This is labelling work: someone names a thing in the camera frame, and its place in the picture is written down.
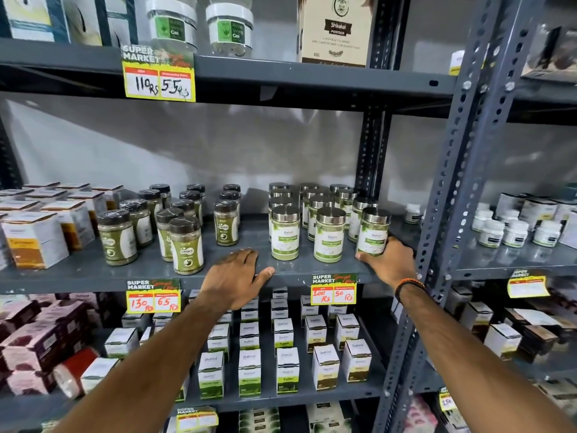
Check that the small white tub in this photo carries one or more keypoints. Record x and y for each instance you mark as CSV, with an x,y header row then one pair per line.
x,y
412,214

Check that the silver-lid green powder jar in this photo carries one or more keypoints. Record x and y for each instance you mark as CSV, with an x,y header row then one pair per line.
x,y
373,229

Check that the yellow red price tag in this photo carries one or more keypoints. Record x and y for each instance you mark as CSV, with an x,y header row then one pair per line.
x,y
447,401
197,420
158,83
153,302
333,294
527,287
456,63

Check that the group of white brown boxes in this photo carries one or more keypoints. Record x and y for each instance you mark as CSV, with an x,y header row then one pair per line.
x,y
502,340

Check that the red white box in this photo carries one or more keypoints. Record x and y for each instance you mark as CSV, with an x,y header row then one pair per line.
x,y
72,369

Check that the white blue product box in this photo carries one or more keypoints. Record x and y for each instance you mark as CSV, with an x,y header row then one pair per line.
x,y
27,17
83,22
121,20

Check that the orange black wristband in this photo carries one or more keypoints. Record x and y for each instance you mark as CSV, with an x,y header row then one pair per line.
x,y
405,282

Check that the grey metal shelf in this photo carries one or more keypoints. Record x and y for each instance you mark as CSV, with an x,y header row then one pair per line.
x,y
90,277
518,259

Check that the white dark-top box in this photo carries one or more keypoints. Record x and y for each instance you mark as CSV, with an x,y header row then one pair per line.
x,y
565,211
537,212
508,203

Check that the dark brown packet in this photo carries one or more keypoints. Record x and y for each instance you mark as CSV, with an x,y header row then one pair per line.
x,y
569,51
543,54

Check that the person's right hand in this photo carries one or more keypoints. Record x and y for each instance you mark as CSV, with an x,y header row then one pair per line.
x,y
396,266

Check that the group of small white tubs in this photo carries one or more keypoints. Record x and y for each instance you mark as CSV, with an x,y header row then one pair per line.
x,y
491,234

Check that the person's left hand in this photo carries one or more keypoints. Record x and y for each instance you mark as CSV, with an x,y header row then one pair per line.
x,y
234,284

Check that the beige brown powder box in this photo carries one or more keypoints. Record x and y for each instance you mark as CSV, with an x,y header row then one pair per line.
x,y
336,36

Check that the group of black-lid small jars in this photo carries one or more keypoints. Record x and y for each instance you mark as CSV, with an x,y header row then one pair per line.
x,y
117,241

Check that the stack of green white packets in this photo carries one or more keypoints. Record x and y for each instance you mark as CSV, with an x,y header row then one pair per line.
x,y
259,421

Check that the translucent plastic back sheet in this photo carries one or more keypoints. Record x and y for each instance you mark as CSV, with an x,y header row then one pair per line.
x,y
180,144

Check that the group of silver-lid small jars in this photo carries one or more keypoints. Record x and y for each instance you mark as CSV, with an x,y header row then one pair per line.
x,y
329,241

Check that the pink packets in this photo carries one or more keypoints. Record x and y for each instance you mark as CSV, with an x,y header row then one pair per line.
x,y
419,417

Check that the plain white box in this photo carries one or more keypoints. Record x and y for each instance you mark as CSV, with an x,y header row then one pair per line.
x,y
97,372

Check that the stack of maroon pink boxes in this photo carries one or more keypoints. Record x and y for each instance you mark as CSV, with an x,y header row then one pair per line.
x,y
31,347

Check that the person's right forearm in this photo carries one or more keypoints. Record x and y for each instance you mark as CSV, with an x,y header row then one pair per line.
x,y
473,356

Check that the white green packet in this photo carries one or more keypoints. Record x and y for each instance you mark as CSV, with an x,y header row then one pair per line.
x,y
325,418

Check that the group of white orange boxes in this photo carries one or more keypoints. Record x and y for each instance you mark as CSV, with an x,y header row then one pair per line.
x,y
34,241

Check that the group of white green boxes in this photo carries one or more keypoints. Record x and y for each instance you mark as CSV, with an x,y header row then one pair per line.
x,y
324,367

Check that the person's left forearm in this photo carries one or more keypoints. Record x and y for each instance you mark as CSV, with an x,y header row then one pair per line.
x,y
148,369

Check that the clear gel tub white lid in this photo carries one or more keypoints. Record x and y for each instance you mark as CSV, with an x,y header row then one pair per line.
x,y
230,31
171,27

